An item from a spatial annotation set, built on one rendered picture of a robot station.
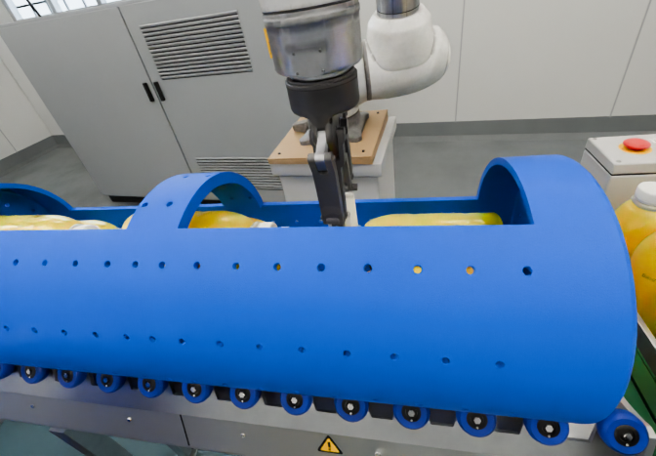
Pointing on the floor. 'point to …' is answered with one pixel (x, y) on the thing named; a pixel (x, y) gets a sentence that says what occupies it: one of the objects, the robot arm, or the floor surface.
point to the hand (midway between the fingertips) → (344, 224)
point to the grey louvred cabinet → (161, 87)
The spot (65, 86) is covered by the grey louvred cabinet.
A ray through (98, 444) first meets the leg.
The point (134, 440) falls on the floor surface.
